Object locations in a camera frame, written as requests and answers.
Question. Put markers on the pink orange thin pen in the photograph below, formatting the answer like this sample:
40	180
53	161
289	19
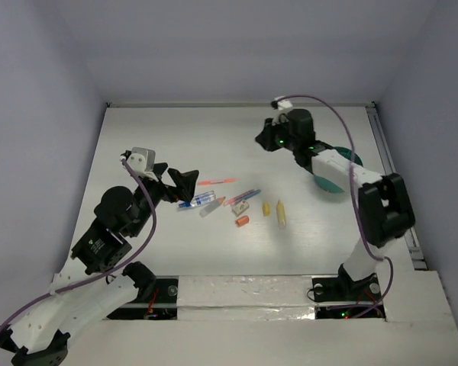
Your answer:
216	181

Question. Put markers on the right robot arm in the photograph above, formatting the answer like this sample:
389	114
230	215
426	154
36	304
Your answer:
380	202

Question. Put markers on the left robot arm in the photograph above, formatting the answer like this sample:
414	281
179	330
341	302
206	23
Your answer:
101	273

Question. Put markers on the yellow highlighter cap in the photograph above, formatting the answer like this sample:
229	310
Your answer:
266	209

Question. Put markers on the orange highlighter cap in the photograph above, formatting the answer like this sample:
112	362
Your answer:
241	221

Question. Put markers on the clear spray bottle blue cap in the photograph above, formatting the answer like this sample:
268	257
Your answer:
198	201

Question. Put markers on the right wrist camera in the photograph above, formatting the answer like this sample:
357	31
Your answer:
281	104

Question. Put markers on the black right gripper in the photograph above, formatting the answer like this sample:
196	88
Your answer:
265	137

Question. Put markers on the blue thin pen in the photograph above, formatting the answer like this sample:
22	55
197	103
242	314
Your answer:
248	195

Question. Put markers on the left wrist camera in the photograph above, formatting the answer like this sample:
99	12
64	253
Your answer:
141	161

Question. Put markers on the clear uncapped orange highlighter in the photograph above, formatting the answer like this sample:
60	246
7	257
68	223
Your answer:
211	207

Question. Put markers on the clear uncapped yellow highlighter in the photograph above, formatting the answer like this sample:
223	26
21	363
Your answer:
280	213

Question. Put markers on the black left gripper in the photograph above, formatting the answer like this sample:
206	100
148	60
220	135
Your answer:
168	181

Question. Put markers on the teal round pen holder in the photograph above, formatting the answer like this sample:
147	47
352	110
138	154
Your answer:
328	183

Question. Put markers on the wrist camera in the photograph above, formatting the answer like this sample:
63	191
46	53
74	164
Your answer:
281	104
141	161

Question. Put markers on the white eraser box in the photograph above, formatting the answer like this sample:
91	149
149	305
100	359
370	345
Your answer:
240	207

